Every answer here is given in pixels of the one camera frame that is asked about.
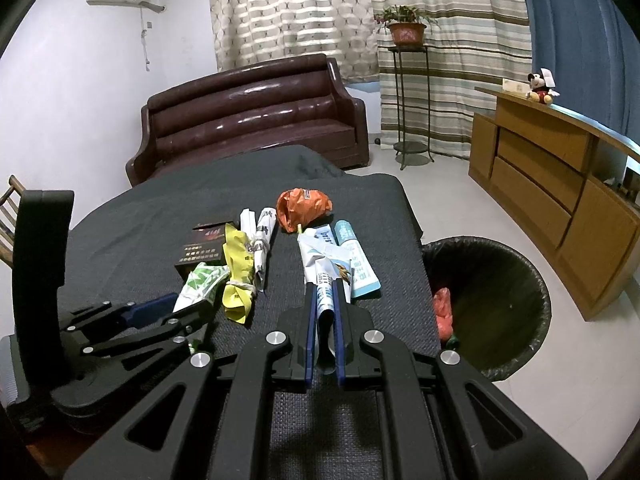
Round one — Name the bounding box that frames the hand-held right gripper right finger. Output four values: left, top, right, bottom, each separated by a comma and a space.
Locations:
334, 282, 590, 480

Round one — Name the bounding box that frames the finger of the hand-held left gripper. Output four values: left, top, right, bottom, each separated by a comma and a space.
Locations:
59, 293, 174, 334
81, 304, 212, 359

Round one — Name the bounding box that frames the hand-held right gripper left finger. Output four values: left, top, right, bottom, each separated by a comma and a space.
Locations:
65, 285, 319, 480

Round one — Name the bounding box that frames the green and white wrapper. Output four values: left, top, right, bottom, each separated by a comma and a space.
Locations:
172, 264, 231, 317

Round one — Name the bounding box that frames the light blue toothpaste tube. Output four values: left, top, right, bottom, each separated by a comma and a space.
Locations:
334, 220, 382, 304

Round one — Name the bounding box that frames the white and blue carton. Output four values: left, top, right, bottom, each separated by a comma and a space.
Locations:
297, 227, 354, 376

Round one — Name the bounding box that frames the orange wrapper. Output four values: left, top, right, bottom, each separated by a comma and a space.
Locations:
276, 187, 334, 234

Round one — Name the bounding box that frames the long white paper box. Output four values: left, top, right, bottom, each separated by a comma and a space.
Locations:
238, 208, 259, 242

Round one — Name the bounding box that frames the black trash bin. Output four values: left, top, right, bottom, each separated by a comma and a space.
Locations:
420, 237, 554, 382

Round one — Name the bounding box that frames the wooden chair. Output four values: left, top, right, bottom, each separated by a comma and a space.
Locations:
0, 174, 27, 267

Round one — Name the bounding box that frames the dark cigarette box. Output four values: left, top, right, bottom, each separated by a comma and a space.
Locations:
173, 222, 237, 279

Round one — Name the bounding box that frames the yellow crumpled wrapper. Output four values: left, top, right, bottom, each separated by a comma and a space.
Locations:
222, 223, 259, 326

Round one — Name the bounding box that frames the crumpled white printed wrapper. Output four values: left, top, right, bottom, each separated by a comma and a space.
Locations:
251, 208, 279, 292

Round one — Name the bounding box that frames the orange plastic bag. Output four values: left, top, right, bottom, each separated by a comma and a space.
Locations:
432, 287, 456, 345

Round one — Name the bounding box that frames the dark grey tablecloth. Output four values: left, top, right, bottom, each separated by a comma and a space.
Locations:
0, 144, 442, 480

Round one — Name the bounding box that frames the black metal plant stand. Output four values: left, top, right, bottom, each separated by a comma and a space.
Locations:
387, 44, 436, 166

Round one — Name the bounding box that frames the brown leather sofa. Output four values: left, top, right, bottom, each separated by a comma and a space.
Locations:
125, 53, 371, 189

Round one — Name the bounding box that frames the wooden cabinet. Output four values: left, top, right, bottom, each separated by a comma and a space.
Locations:
467, 84, 640, 322

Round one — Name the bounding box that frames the striped curtain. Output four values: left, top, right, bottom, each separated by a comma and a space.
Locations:
364, 0, 534, 162

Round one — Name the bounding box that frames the white flat box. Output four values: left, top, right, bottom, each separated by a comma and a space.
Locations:
501, 78, 534, 97

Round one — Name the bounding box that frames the potted plant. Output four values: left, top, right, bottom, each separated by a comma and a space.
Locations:
374, 4, 439, 47

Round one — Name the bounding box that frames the mouse plush toy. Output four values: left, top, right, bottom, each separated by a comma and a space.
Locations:
527, 70, 561, 106

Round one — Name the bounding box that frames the beige patterned curtain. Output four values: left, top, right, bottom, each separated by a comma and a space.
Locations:
207, 0, 382, 74

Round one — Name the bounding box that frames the blue curtain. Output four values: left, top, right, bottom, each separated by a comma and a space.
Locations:
515, 0, 640, 147

